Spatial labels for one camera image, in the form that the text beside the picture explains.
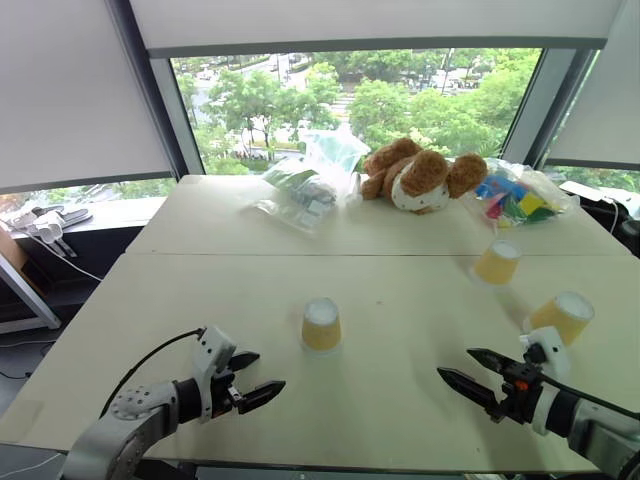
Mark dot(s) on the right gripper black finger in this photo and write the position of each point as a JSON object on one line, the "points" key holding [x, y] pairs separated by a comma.
{"points": [[470, 389], [490, 361]]}

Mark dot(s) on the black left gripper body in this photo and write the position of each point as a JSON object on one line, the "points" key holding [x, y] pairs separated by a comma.
{"points": [[222, 397]]}

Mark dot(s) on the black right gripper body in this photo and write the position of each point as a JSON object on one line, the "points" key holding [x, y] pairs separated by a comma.
{"points": [[520, 400]]}

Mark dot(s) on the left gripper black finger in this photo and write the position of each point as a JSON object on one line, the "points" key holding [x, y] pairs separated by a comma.
{"points": [[244, 361], [260, 395]]}

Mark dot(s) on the yellow paper cup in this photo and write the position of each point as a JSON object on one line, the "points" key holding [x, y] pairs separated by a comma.
{"points": [[562, 312], [495, 267], [322, 327]]}

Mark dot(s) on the clear bag of colourful blocks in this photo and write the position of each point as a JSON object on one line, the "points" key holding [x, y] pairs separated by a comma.
{"points": [[520, 202]]}

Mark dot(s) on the clear bag with green items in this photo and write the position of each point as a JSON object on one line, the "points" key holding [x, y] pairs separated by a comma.
{"points": [[300, 195]]}

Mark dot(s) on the brown teddy bear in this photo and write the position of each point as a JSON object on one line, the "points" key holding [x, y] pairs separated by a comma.
{"points": [[425, 172]]}

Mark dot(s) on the black flat gadget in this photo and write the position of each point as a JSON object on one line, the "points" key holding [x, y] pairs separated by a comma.
{"points": [[77, 216]]}

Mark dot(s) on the clear bag with teal content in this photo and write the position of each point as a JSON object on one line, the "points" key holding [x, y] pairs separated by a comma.
{"points": [[332, 147]]}

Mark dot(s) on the white framed brown board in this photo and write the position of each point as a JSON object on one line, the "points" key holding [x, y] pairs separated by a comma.
{"points": [[20, 280]]}

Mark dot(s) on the white gadget on windowsill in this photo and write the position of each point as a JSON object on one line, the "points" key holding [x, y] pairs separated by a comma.
{"points": [[47, 227]]}

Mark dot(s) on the narrow white roller blind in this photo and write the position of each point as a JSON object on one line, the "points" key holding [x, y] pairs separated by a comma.
{"points": [[600, 110]]}

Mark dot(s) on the large white roller blind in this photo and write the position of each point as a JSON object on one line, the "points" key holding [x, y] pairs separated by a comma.
{"points": [[65, 90]]}

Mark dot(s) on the wide white roller blind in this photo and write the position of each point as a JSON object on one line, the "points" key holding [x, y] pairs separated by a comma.
{"points": [[375, 22]]}

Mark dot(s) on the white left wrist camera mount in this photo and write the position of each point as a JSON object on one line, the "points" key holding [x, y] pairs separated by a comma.
{"points": [[212, 350]]}

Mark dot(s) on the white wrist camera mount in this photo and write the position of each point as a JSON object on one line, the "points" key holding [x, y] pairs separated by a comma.
{"points": [[212, 350], [552, 350]]}

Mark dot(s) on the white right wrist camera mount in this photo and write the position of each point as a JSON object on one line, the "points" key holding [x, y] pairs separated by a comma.
{"points": [[552, 350]]}

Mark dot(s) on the light grey window post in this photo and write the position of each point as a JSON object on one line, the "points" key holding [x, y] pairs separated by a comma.
{"points": [[547, 110]]}

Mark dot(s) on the dark grey window post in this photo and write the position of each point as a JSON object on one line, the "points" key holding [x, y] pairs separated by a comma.
{"points": [[145, 85]]}

